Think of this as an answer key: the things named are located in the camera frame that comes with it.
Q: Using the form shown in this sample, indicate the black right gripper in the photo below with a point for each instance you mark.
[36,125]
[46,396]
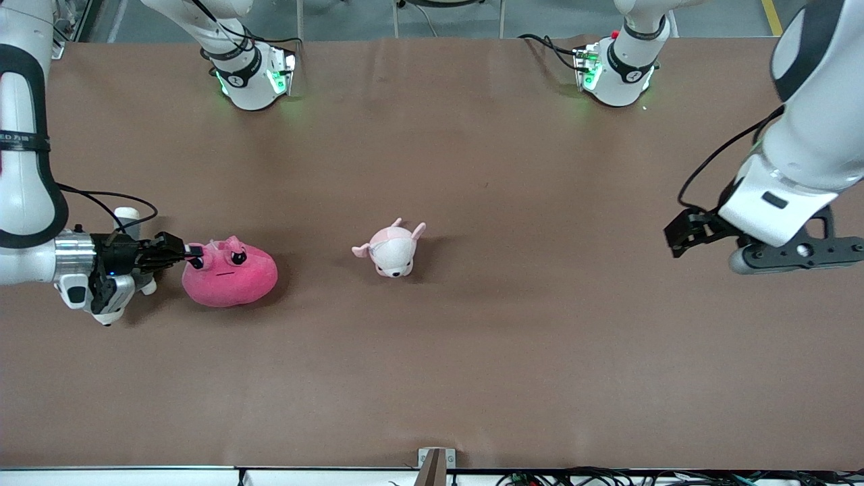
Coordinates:
[119,250]

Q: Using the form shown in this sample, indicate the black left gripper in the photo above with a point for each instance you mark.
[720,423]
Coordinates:
[702,226]

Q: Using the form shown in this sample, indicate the hot pink round plush toy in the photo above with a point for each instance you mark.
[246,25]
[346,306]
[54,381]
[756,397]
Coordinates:
[233,283]

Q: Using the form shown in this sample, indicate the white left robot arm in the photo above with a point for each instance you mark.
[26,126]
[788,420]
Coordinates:
[803,148]

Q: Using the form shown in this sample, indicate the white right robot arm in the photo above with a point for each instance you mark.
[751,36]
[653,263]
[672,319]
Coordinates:
[20,189]

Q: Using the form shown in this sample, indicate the grey white husky plush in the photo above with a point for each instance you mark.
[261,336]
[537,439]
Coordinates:
[127,216]

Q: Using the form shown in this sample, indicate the pale pink white plush puppy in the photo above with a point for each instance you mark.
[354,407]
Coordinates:
[391,253]

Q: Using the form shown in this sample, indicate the brown table cover sheet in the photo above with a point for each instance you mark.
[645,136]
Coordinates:
[472,371]

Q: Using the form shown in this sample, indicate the white table edge rail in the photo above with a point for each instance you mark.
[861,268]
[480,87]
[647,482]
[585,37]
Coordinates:
[135,478]

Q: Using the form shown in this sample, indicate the grey metal table bracket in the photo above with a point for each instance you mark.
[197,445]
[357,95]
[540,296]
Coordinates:
[435,466]

